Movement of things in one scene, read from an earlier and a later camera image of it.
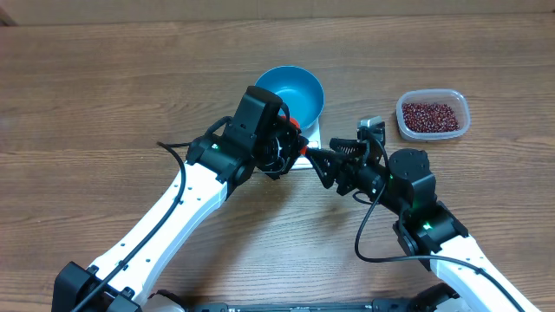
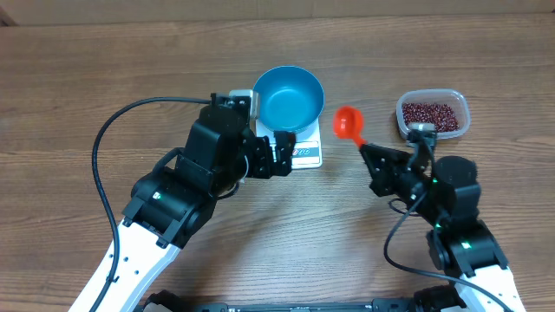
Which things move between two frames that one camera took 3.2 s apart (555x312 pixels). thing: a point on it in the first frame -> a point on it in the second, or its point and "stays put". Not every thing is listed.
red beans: x=429 y=117 stays put
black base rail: x=376 y=306 stays put
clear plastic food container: x=433 y=114 stays put
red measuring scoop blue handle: x=303 y=141 -> x=348 y=123
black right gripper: x=342 y=165 -> x=386 y=178
